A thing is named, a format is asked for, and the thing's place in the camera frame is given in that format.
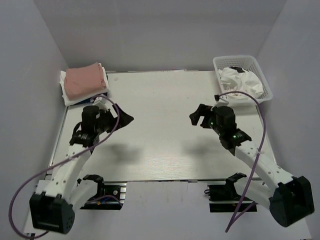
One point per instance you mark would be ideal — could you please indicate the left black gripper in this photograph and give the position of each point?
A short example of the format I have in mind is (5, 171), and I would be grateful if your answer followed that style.
(125, 119)

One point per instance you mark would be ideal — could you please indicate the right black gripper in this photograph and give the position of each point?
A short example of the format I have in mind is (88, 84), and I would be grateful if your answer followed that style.
(203, 110)

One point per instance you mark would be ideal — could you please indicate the white printed t-shirt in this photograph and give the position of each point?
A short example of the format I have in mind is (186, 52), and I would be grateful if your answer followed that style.
(238, 79)

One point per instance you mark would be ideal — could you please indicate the pink printed t-shirt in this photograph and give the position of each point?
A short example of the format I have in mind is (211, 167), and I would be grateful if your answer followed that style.
(83, 81)

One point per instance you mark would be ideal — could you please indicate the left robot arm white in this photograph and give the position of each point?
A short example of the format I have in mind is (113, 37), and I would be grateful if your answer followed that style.
(53, 209)

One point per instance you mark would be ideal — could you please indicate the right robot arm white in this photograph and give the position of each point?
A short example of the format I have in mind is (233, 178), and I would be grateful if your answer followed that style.
(288, 198)

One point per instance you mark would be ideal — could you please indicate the folded blue t-shirt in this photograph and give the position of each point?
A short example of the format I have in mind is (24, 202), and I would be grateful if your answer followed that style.
(88, 100)

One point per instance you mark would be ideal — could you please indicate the folded white t-shirt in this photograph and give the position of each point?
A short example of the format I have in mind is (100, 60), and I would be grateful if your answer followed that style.
(68, 102)

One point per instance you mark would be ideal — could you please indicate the white plastic basket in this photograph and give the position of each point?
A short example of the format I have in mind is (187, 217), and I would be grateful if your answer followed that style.
(248, 62)

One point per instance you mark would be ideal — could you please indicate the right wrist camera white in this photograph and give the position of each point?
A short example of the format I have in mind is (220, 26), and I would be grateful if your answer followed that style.
(221, 101)

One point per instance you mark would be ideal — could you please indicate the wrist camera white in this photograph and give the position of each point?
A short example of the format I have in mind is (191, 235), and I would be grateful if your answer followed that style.
(102, 103)
(221, 101)

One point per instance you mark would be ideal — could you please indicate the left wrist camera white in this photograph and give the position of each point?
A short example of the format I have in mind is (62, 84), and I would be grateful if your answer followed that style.
(102, 103)

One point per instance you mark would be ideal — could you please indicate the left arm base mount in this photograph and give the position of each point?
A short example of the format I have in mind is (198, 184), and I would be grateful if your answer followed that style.
(108, 196)

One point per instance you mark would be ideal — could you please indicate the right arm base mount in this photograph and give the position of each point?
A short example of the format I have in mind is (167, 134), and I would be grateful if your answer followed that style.
(223, 197)

